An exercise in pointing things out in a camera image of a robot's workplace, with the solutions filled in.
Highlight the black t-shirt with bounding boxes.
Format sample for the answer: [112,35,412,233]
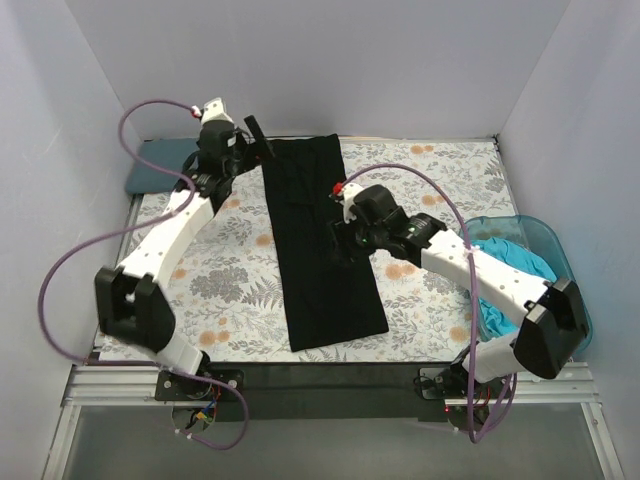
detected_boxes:
[262,135,389,352]

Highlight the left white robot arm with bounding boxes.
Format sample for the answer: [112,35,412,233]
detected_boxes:
[94,114,274,375]

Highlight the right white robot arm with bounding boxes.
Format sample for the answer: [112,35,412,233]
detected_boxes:
[331,183,589,385]

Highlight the folded grey-blue t-shirt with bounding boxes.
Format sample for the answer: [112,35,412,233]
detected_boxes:
[125,138,197,195]

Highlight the floral patterned table mat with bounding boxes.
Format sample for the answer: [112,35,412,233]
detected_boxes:
[97,141,522,364]

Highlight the turquoise t-shirt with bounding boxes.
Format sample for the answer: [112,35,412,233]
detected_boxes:
[472,237,557,340]

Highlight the teal plastic bin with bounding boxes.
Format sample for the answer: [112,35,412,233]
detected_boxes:
[466,215,593,357]

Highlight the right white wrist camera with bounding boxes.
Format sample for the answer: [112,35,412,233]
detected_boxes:
[330,182,364,224]

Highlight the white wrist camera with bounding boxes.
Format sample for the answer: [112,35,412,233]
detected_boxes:
[330,182,364,224]
[190,97,234,124]

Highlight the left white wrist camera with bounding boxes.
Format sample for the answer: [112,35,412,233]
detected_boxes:
[190,97,234,124]

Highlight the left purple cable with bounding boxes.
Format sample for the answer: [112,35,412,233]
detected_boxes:
[37,98,250,450]

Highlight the purple cable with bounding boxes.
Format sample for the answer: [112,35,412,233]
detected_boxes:
[37,98,250,450]
[331,162,519,445]

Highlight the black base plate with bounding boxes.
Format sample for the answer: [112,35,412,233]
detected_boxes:
[154,358,516,422]

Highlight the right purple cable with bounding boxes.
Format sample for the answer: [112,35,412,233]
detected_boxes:
[331,162,519,445]

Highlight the aluminium frame rail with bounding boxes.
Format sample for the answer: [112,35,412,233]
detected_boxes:
[62,362,601,406]

